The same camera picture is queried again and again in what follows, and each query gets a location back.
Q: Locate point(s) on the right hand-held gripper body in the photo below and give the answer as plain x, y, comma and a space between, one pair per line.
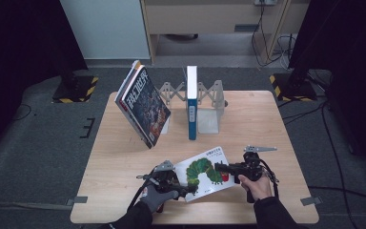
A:
251, 168

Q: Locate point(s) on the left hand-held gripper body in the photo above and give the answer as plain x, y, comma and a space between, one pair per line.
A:
165, 179

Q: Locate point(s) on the white caterpillar picture book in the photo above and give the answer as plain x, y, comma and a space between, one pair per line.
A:
214, 187

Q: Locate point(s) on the grey extendable metal bookend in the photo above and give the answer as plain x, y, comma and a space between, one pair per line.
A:
208, 122

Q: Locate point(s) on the blue hardcover book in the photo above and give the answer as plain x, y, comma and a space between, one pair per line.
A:
192, 127

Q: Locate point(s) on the dark illustrated magazine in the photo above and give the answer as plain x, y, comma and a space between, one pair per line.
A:
146, 105

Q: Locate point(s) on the red portrait magazine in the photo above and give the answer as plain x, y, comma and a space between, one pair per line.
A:
127, 81

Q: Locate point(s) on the person's left hand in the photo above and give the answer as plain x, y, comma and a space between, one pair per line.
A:
154, 198

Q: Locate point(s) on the person's right hand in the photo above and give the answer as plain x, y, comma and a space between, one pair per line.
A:
259, 189

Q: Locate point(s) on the grey tape piece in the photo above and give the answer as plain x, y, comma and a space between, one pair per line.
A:
79, 200
311, 200

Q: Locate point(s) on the black striped stand base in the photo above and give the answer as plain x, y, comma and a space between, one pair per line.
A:
76, 90
294, 89

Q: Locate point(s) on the black tape mark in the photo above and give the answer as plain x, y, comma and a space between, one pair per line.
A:
90, 127

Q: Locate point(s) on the beige wooden desk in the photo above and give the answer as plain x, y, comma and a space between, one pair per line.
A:
203, 19

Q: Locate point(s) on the black curtain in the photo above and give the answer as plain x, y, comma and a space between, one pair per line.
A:
355, 47
19, 38

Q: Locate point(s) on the white cabinet panel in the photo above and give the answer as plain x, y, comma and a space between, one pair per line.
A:
108, 28

